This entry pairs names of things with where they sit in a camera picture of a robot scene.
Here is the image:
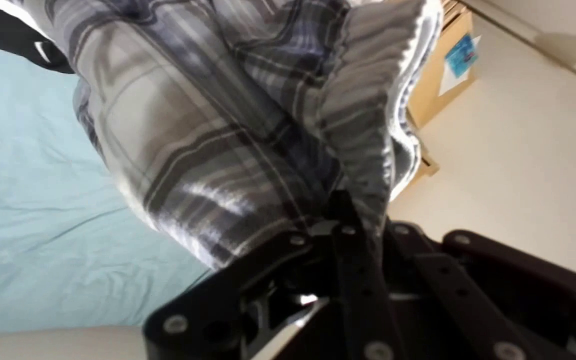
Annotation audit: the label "light blue bed sheet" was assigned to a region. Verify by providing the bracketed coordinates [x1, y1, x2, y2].
[0, 38, 218, 335]

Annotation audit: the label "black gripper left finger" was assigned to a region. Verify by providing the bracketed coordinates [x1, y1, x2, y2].
[142, 187, 396, 360]

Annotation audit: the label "wooden nightstand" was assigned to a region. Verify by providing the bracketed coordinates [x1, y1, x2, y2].
[394, 0, 484, 201]

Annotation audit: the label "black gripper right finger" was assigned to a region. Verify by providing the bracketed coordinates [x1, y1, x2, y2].
[385, 221, 576, 360]

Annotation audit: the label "grey plaid pajama pants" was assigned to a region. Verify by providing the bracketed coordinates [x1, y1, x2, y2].
[5, 0, 447, 269]

